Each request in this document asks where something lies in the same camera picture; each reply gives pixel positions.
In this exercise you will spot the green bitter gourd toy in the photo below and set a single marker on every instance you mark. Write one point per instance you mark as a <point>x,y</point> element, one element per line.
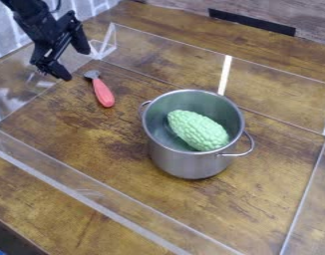
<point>200,131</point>

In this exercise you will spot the silver metal pot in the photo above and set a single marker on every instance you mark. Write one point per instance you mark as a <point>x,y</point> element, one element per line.
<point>172,154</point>

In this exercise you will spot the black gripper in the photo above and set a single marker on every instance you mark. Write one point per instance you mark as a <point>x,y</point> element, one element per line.
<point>51,34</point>

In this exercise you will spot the red handled spatula tool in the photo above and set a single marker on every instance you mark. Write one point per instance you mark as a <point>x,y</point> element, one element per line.
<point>105,95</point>

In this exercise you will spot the black strip on table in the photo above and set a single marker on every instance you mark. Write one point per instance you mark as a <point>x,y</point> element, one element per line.
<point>252,22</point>

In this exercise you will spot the clear acrylic enclosure wall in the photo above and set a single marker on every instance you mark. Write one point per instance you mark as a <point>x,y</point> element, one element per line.
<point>81,189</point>

